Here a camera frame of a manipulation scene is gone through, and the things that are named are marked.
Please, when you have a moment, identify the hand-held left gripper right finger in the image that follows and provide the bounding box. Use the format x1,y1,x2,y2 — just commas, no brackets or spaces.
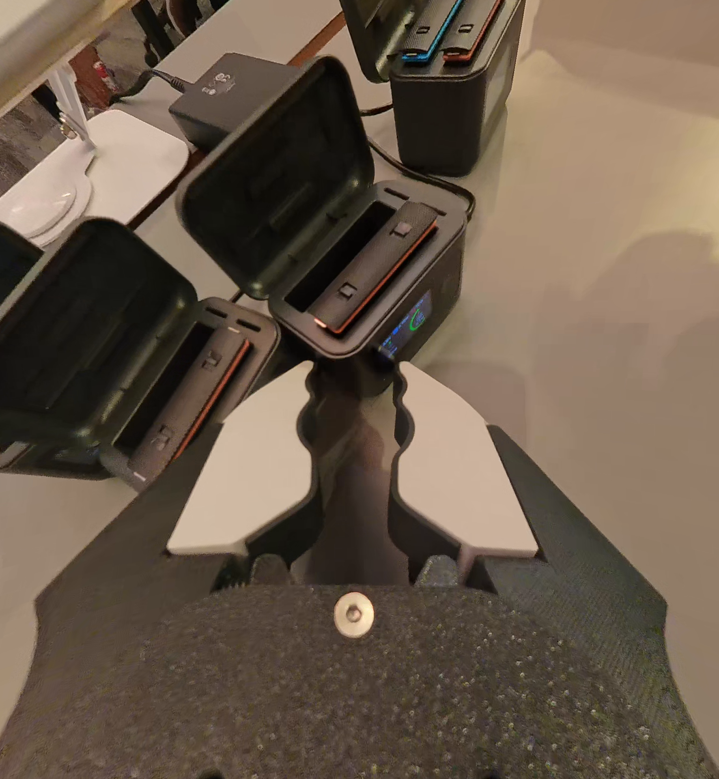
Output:
389,361,543,561

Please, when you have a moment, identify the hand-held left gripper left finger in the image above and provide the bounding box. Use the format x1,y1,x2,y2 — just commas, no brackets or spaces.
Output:
165,361,326,558

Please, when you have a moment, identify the red-edged black battery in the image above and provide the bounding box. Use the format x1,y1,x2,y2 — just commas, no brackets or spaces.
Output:
308,204,444,338
439,0,508,65
147,331,254,471

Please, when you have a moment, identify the black usb hub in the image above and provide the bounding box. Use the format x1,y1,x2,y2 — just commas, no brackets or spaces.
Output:
169,52,307,154

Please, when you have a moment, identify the blue-edged black battery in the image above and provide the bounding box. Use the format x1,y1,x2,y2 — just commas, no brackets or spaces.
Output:
396,0,465,63

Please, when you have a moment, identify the white stand base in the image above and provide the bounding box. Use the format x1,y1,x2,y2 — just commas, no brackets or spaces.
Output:
0,108,194,252

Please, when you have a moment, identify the black charging cable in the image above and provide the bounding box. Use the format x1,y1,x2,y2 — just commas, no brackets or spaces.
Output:
362,134,477,221

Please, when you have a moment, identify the black power cable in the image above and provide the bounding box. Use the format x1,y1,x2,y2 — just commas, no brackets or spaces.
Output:
110,67,191,105

